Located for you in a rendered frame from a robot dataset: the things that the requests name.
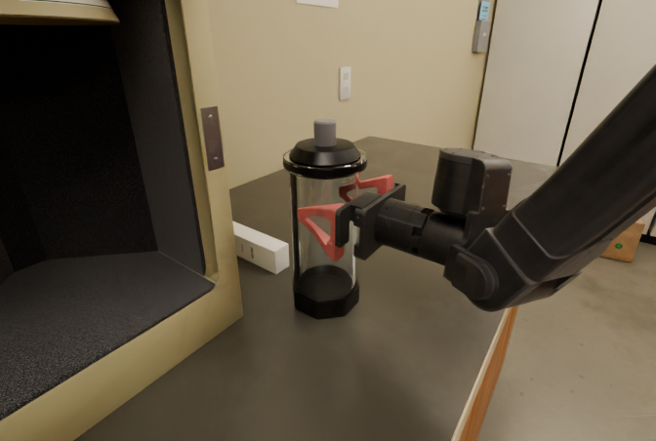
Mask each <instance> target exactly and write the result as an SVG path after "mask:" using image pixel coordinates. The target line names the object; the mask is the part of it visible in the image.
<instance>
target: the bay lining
mask: <svg viewBox="0 0 656 441"><path fill-rule="evenodd" d="M107 2H108V3H109V5H110V6H111V8H112V9H113V12H114V14H115V15H116V16H117V17H118V19H119V20H120V22H119V23H118V24H109V25H15V24H0V285H1V284H2V283H3V282H4V281H6V280H7V279H8V278H9V277H10V276H11V275H12V274H13V273H14V272H16V271H19V270H21V269H24V268H26V267H29V266H32V265H34V264H36V263H38V262H41V261H45V260H53V259H66V258H79V257H91V256H104V255H117V254H130V253H142V252H155V251H159V252H161V253H163V254H164V255H166V256H168V257H170V258H171V259H173V260H175V261H177V262H179V263H181V264H183V265H185V266H186V267H188V268H190V269H192V270H193V271H195V272H197V273H199V274H200V275H202V276H204V275H205V272H206V262H205V257H204V251H203V244H202V238H201V231H200V225H199V218H198V213H197V207H196V200H195V194H194V187H193V181H192V175H191V169H190V163H189V156H188V150H187V143H186V137H185V125H184V119H183V113H182V107H181V101H180V94H179V88H178V81H177V75H176V68H175V63H174V57H173V50H172V44H171V37H170V31H169V25H168V19H167V13H166V6H165V0H107Z"/></svg>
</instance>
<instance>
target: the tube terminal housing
mask: <svg viewBox="0 0 656 441"><path fill-rule="evenodd" d="M165 6H166V13H167V19H168V25H169V31H170V37H171V44H172V50H173V57H174V63H175V68H176V75H177V81H178V88H179V94H180V101H181V107H182V113H183V119H184V131H185V137H186V143H187V150H188V156H189V163H190V169H191V175H192V181H193V187H194V194H195V200H196V207H197V213H198V218H199V225H200V231H201V238H202V244H203V251H204V257H205V262H206V272H205V275H204V276H202V275H201V276H202V277H204V278H206V279H208V280H209V281H211V282H213V283H215V284H216V285H215V288H214V289H213V290H212V291H211V292H209V293H208V294H206V295H205V296H203V297H201V298H200V299H198V300H196V301H194V302H193V303H191V304H189V305H188V306H186V307H184V308H183V309H181V310H180V311H178V312H176V313H175V314H173V315H171V316H170V317H168V318H167V319H165V320H163V321H162V322H160V323H158V324H157V325H155V326H154V327H152V328H150V329H149V330H147V331H145V332H144V333H142V334H141V335H139V336H137V337H136V338H134V339H132V340H131V341H129V342H127V343H125V344H124V345H122V346H120V347H119V348H117V349H116V350H114V351H112V352H111V353H109V354H107V355H106V356H105V357H104V358H102V359H100V360H99V361H97V362H95V363H94V364H92V365H91V366H89V367H87V368H86V369H84V370H82V371H81V372H79V373H78V374H76V375H74V376H73V377H71V378H69V379H68V380H66V381H64V382H62V383H61V384H59V385H57V386H56V387H54V388H53V389H51V390H49V391H48V392H46V393H44V394H43V395H41V396H40V397H38V398H36V399H35V400H33V401H31V402H30V403H28V404H27V405H25V406H23V407H22V408H20V409H18V410H17V411H15V412H14V413H12V414H10V415H9V416H7V417H6V418H4V419H2V420H1V421H0V441H73V440H75V439H76V438H78V437H79V436H80V435H82V434H83V433H84V432H86V431H87V430H88V429H90V428H91V427H93V426H94V425H95V424H97V423H98V422H99V421H101V420H102V419H104V418H105V417H106V416H108V415H109V414H111V413H112V412H113V411H115V410H116V409H117V408H119V407H120V406H121V405H123V404H124V403H126V402H127V401H128V400H130V399H131V398H132V397H134V396H135V395H136V394H138V393H139V392H140V391H142V390H143V389H145V388H146V387H147V386H149V385H150V384H151V383H153V382H154V381H156V380H157V379H159V378H160V377H161V376H163V375H164V374H165V373H167V372H168V371H169V370H171V369H172V368H173V367H175V366H176V365H178V364H179V363H180V362H182V361H183V360H184V359H186V358H187V356H189V355H190V354H192V353H193V352H194V351H196V350H197V349H198V348H200V347H201V346H202V345H204V344H205V343H206V342H208V341H210V340H211V339H212V338H214V337H215V336H216V335H218V334H219V333H220V332H222V331H223V330H225V329H226V328H227V327H229V326H230V325H231V324H233V323H234V322H235V321H237V320H238V319H239V318H241V317H242V316H243V306H242V298H241V290H240V281H239V272H238V264H237V255H236V247H235V239H234V230H233V221H232V213H231V205H230V196H229V188H228V179H227V170H226V155H225V146H224V137H223V129H222V120H221V112H220V104H219V95H218V86H217V78H216V69H215V61H214V53H213V44H212V35H211V26H210V19H209V10H208V1H207V0H165ZM216 105H217V106H218V111H219V120H220V128H221V137H222V145H223V154H224V162H225V166H224V167H221V168H219V169H216V170H213V171H209V170H208V162H207V155H206V147H205V140H204V134H203V126H202V119H201V112H200V108H203V107H209V106H216Z"/></svg>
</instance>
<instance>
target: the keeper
mask: <svg viewBox="0 0 656 441"><path fill-rule="evenodd" d="M200 112H201V119H202V126H203V134H204V140H205V147H206V155H207V162H208V170H209V171H213V170H216V169H219V168H221V167H224V166H225V162H224V154H223V145H222V137H221V128H220V120H219V111H218V106H217V105H216V106H209V107H203V108H200Z"/></svg>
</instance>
